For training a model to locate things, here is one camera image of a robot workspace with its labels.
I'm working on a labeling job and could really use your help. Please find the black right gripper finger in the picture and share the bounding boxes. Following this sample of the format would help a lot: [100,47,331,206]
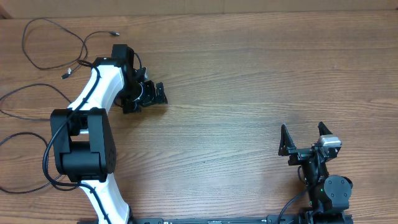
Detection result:
[318,121,332,136]
[278,124,296,156]

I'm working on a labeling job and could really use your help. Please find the black cable with white tag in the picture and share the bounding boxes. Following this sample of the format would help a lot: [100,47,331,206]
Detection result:
[21,17,121,80]

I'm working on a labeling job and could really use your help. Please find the thin black usb cable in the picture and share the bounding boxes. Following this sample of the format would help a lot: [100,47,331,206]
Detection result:
[0,83,73,122]

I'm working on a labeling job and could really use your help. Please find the black cable silver plugs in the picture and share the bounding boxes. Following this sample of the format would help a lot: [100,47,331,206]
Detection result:
[0,132,63,195]

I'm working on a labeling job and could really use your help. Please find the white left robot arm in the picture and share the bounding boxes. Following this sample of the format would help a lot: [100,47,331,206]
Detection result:
[42,44,168,223]

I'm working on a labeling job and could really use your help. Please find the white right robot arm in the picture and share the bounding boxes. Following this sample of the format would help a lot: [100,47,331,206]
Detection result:
[276,122,353,223]

